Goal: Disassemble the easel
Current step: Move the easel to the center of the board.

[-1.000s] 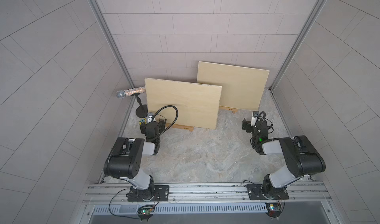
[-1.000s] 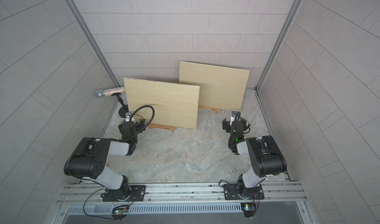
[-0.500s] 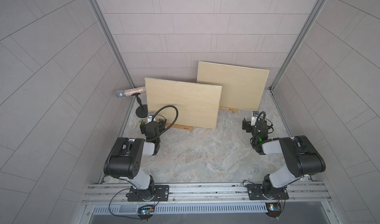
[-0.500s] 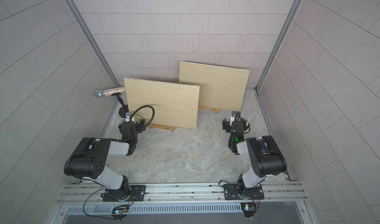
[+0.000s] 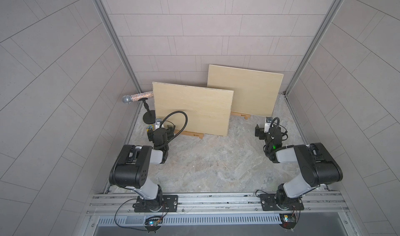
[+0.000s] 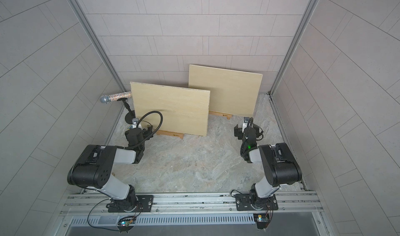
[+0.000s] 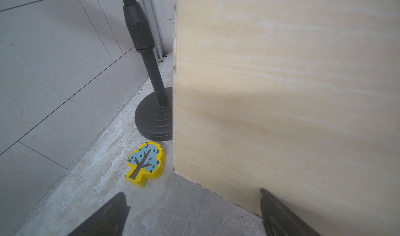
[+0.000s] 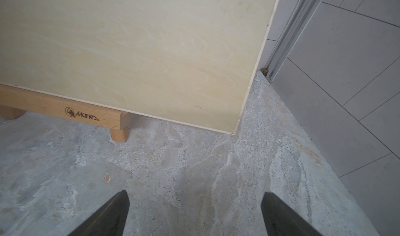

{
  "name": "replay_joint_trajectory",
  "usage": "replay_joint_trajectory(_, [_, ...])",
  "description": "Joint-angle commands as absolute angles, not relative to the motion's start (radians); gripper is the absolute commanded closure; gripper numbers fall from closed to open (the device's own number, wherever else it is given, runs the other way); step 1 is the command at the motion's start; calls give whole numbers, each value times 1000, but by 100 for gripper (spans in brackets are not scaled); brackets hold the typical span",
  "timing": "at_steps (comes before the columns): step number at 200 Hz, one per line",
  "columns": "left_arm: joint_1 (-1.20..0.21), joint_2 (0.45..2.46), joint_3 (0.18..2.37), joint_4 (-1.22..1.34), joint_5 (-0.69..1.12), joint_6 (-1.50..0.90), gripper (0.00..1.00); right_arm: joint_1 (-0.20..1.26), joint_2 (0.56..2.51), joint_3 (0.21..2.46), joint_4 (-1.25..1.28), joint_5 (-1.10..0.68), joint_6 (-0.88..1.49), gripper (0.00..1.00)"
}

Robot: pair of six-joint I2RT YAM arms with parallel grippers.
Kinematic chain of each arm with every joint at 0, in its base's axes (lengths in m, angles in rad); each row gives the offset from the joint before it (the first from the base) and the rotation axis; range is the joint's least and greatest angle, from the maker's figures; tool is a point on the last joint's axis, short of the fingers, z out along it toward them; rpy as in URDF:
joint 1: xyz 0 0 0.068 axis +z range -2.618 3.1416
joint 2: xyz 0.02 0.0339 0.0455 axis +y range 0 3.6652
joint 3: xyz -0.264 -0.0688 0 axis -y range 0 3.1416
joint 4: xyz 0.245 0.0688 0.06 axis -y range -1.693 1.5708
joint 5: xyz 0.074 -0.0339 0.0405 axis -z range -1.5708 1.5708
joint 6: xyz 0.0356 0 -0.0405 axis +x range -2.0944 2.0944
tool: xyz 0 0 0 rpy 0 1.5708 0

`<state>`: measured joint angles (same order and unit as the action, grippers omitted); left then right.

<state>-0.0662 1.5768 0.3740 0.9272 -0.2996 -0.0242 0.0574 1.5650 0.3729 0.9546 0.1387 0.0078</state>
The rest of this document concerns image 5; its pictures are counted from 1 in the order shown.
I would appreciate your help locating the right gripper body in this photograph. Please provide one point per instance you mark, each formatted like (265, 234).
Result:
(262, 136)

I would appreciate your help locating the right circuit board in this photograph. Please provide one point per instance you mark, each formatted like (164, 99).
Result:
(288, 221)

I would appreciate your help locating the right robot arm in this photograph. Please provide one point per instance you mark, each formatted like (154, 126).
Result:
(316, 164)

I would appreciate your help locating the left circuit board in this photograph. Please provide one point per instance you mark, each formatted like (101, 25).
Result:
(152, 224)

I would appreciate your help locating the small yellow toy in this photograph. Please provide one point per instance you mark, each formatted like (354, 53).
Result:
(150, 128)

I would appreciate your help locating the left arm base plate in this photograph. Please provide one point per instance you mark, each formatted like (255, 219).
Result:
(165, 203)

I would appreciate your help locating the black microphone stand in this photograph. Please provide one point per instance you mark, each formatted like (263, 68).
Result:
(149, 116)

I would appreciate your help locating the plywood board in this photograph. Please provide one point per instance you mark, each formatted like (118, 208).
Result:
(255, 92)
(208, 110)

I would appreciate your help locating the glitter microphone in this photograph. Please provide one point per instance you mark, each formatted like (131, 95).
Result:
(137, 97)

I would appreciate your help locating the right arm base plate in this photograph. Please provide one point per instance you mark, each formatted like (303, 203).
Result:
(279, 202)

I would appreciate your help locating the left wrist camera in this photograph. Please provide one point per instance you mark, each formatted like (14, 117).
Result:
(158, 123)

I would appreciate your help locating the wooden easel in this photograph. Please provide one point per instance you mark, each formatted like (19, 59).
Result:
(245, 116)
(193, 134)

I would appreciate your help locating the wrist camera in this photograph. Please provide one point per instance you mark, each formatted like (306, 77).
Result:
(158, 123)
(268, 122)

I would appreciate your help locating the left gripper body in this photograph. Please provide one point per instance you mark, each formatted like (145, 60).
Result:
(167, 135)

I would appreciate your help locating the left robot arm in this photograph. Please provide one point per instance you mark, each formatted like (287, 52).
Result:
(131, 168)

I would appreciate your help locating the aluminium mounting rail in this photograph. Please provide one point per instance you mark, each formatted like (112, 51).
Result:
(321, 210)

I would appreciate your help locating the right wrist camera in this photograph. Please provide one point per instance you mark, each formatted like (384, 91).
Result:
(268, 122)

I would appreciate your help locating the circuit board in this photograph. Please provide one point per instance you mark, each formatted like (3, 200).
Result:
(288, 221)
(152, 224)

